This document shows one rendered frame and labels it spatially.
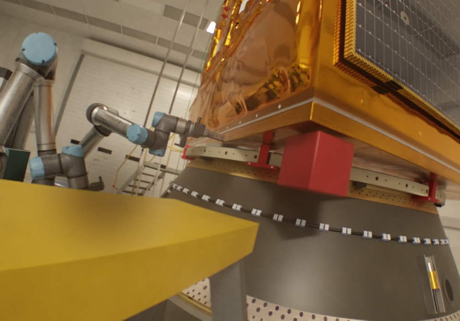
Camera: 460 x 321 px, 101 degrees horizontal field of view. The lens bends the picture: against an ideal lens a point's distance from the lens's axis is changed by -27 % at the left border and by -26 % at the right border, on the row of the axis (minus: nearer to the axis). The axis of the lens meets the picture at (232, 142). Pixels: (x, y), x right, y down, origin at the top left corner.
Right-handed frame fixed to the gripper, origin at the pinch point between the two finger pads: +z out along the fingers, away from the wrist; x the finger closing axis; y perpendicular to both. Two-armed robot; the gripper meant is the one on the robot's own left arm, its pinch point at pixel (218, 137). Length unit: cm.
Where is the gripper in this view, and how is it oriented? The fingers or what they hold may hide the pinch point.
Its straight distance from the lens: 117.8
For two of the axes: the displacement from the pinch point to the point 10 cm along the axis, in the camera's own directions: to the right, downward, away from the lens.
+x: -3.4, 0.8, 9.4
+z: 9.2, 2.6, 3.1
